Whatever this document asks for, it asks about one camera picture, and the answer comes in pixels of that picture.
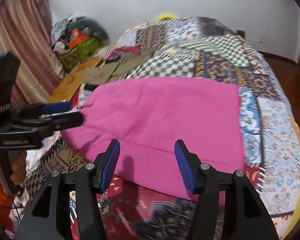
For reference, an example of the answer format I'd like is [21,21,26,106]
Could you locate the pink pants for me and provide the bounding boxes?
[62,77,244,200]

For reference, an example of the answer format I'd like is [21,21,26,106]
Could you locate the left hand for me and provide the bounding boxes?
[10,151,27,185]

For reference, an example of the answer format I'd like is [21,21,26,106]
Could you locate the wooden lap table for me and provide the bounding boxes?
[49,57,103,103]

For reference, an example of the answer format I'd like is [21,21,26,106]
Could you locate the black folded garment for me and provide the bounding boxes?
[84,83,98,92]

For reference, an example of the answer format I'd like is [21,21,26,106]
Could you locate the olive green folded pants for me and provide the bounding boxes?
[83,49,154,86]

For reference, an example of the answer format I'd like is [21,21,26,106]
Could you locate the green bag clutter pile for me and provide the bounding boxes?
[51,14,109,72]

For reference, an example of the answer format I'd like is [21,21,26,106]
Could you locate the pink striped curtain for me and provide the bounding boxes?
[0,0,64,106]

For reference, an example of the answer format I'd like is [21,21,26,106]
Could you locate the red pink garment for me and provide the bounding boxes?
[106,45,141,60]

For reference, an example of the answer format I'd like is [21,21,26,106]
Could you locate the yellow pillow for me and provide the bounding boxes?
[155,12,179,22]

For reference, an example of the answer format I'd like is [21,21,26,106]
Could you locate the patchwork patterned bedspread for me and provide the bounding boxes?
[24,17,300,239]

